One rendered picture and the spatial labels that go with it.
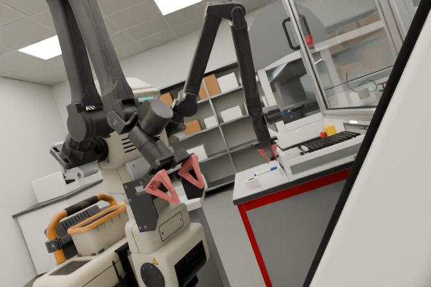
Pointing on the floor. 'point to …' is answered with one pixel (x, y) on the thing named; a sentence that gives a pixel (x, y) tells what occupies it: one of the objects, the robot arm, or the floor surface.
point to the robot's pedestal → (195, 208)
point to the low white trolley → (288, 217)
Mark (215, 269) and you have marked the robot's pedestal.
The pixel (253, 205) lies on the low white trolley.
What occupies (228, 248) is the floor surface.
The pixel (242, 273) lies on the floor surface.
